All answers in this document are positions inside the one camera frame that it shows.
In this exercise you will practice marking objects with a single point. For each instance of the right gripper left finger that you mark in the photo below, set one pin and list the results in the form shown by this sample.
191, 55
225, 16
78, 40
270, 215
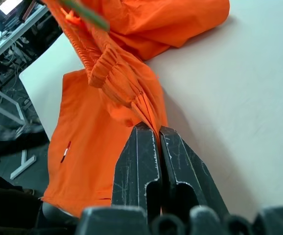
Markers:
134, 166

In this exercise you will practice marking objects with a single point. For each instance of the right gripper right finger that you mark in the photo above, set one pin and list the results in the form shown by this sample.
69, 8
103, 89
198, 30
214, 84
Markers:
185, 171

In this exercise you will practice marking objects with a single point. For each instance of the orange shorts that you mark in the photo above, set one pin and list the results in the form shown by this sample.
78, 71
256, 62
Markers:
87, 137

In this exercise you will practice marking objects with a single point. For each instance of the white desk with clutter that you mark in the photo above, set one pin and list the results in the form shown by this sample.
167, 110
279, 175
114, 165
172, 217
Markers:
14, 34

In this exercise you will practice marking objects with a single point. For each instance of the white metal desk frame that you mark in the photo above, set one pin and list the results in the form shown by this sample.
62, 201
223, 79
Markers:
21, 115

